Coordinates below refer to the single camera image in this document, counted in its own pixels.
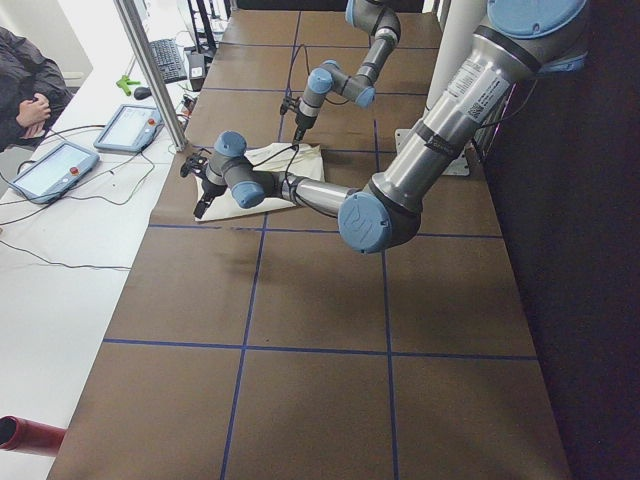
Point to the green plastic tool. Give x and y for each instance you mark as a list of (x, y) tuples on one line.
[(125, 84)]

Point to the black keyboard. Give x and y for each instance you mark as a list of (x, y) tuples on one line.
[(168, 59)]

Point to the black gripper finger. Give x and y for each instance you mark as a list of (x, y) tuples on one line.
[(202, 206), (298, 135)]

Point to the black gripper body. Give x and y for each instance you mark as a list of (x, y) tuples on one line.
[(207, 190), (302, 121)]

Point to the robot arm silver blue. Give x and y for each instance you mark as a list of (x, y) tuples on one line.
[(382, 25), (514, 41)]

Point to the red fire extinguisher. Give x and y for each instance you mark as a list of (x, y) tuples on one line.
[(29, 437)]

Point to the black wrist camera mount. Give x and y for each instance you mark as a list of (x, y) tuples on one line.
[(196, 164), (291, 104)]

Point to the black computer mouse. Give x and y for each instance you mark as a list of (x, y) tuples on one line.
[(141, 93)]

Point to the far teach pendant tablet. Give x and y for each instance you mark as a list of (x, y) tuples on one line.
[(130, 130)]

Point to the near teach pendant tablet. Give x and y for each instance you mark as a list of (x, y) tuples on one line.
[(55, 173)]

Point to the cream long sleeve cat shirt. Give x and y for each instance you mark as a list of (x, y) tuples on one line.
[(257, 180)]

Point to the seated person in black jacket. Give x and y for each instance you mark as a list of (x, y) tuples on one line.
[(33, 92)]

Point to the aluminium frame post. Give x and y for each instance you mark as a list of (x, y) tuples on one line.
[(138, 40)]

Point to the teach pendant tablet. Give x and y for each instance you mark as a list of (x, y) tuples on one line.
[(130, 130), (55, 173)]

